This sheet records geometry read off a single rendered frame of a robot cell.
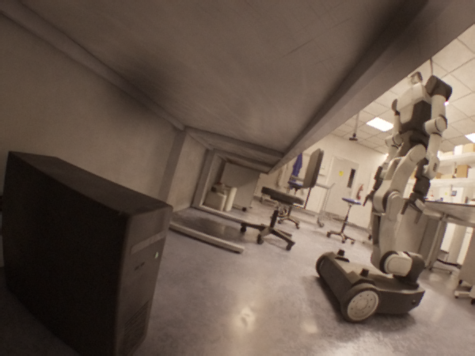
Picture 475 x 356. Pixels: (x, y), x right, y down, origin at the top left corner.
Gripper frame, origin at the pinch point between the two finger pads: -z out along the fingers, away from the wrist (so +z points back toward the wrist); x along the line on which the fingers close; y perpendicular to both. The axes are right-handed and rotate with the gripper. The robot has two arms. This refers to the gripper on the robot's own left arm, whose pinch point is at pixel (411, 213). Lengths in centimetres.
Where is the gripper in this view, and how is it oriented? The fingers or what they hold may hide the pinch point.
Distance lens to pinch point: 118.8
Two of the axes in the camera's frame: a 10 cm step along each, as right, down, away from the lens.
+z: 4.7, -8.8, -0.3
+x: -8.8, -4.7, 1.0
